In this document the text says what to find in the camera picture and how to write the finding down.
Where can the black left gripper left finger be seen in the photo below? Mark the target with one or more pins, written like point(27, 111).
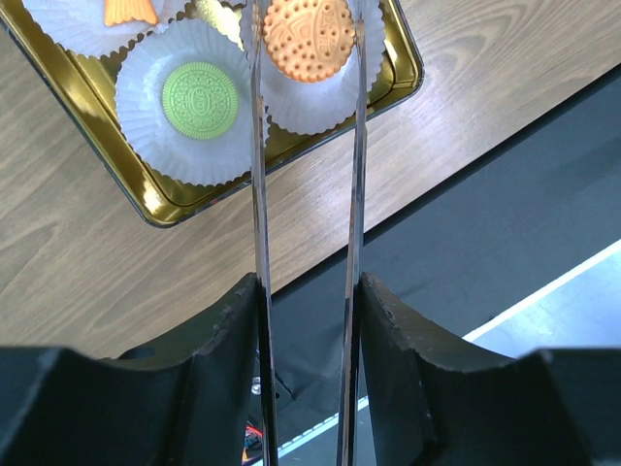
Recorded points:
point(181, 398)

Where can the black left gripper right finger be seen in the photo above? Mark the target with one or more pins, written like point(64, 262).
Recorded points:
point(437, 399)

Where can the metal serving tongs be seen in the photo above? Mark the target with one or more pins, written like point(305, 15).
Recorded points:
point(348, 409)

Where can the green sandwich cookie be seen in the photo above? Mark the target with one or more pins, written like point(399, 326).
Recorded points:
point(200, 100)

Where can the tan round biscuit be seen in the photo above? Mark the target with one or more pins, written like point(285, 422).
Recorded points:
point(309, 41)

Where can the orange fish shaped cookie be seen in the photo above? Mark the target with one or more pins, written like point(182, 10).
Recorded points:
point(117, 12)

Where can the white paper cupcake liner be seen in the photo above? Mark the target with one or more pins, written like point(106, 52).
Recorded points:
point(140, 114)
point(78, 26)
point(311, 108)

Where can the gold cookie tin box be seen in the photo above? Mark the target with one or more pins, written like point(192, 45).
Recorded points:
point(84, 87)

